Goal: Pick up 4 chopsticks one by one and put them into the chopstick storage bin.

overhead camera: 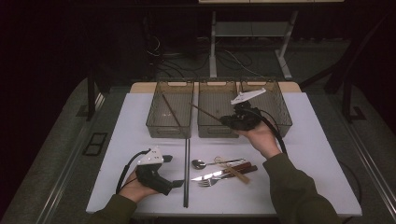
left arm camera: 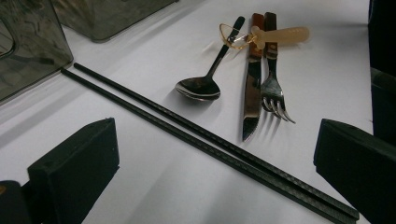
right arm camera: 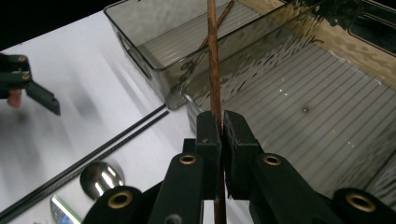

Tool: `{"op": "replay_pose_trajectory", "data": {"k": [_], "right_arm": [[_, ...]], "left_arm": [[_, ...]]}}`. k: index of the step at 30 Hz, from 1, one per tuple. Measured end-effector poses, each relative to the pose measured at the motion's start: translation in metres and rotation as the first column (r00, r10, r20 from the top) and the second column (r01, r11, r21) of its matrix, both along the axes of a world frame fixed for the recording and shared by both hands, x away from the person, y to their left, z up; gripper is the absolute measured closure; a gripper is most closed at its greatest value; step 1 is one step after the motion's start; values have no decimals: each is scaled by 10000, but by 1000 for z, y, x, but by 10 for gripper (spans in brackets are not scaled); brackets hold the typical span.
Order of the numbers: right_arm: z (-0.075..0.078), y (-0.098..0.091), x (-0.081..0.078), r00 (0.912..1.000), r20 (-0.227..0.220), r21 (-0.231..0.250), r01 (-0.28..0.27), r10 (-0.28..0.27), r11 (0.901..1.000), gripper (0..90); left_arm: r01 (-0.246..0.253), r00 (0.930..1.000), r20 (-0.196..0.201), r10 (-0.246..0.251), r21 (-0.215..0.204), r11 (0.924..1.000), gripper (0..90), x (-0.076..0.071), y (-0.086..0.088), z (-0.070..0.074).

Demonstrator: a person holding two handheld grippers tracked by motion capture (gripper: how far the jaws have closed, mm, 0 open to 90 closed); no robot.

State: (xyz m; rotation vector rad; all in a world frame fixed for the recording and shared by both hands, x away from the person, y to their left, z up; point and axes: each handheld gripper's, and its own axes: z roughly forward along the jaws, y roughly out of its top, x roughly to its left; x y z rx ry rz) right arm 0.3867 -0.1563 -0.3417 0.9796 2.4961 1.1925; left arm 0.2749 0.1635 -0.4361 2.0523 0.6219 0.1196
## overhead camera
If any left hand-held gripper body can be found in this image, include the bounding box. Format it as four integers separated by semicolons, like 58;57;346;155
135;146;175;197

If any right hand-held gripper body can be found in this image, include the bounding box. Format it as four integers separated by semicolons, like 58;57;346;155
230;88;268;132

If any translucent grey plastic bin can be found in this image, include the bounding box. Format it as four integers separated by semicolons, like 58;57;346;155
196;78;243;139
145;78;195;139
239;78;293;138

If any brown wooden chopstick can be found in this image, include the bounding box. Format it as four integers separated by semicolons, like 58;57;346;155
161;92;182;128
189;102;225;124

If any metal spoon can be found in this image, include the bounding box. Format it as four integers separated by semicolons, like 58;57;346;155
191;158;247;171

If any wooden-handled table knife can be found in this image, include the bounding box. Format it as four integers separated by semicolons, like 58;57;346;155
190;161;253;182

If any wooden-handled fork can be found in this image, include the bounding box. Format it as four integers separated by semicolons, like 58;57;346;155
197;165;260;189

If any translucent amber plastic spoon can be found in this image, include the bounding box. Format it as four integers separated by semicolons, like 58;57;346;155
213;155;251;185

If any person's left hand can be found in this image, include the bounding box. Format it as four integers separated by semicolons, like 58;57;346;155
119;168;161;204

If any person's right hand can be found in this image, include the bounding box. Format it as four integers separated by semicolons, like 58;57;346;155
235;120;283;161

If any white desk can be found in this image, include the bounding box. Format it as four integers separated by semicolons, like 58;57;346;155
198;0;345;80

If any white table cover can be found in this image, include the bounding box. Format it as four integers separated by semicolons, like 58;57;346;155
85;91;363;217

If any wooden table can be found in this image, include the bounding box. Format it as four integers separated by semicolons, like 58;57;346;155
129;81;303;94

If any black metal stand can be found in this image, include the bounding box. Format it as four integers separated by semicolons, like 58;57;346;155
86;66;110;122
299;12;396;123

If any left hand-held gripper cable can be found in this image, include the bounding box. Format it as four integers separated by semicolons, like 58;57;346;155
115;148;152;195

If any white cable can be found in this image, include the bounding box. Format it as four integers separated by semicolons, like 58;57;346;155
222;49;261;77

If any tangle of black cables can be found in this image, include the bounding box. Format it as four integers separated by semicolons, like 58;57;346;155
144;32;260;79

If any metal floor rail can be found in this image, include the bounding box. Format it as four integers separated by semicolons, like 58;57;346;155
35;91;106;224
337;119;396;216

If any thin black cable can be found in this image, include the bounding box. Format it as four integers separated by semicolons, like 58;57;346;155
338;160;363;206

